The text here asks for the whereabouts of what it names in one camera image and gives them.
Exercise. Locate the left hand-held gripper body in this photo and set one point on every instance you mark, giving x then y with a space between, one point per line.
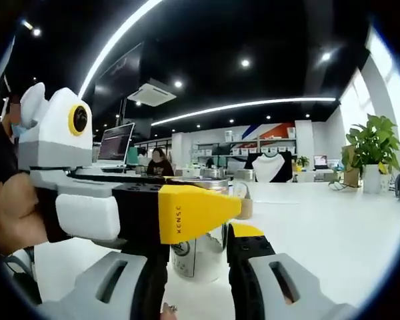
53 133

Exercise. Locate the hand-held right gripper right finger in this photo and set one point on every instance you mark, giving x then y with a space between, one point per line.
246 266

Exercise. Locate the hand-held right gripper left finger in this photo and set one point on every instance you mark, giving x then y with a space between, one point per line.
146 283

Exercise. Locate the small glass seasoning bottle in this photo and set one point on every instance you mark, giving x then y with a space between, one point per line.
203 260

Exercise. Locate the tall seasoning bottle brown grains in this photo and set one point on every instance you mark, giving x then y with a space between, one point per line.
244 175

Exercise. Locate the person's right hand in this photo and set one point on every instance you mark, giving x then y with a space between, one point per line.
170 310

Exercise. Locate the person's left hand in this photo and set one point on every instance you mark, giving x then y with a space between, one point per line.
16 213

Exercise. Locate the silver open laptop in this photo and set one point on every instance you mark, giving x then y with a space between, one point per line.
115 143

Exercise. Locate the teal panel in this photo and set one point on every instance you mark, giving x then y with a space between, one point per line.
132 156

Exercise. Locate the hanging black screen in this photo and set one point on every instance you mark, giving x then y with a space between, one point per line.
120 80

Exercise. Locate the grey metal shelf unit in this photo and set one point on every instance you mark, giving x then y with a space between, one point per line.
253 142

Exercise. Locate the ceiling air conditioner unit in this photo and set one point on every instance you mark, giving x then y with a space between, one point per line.
153 93

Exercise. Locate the row of white storage bins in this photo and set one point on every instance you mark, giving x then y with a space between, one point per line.
276 149

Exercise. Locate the small green potted plant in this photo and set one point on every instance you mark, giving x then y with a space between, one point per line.
303 161

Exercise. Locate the curved ceiling light strip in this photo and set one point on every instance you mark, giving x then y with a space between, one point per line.
303 99
120 33

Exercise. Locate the small desk monitor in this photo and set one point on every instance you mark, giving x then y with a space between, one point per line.
320 161

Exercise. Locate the brown cardboard box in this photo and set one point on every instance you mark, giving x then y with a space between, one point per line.
351 176

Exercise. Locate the group of round ceiling spotlights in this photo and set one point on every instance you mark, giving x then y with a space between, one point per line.
245 62

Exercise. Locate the green plant in white pot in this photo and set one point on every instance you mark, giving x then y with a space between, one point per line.
373 140

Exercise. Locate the narrow window white blinds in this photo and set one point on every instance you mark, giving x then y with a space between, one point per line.
356 106

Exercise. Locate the wide window white blinds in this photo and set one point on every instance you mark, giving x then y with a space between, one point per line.
396 93

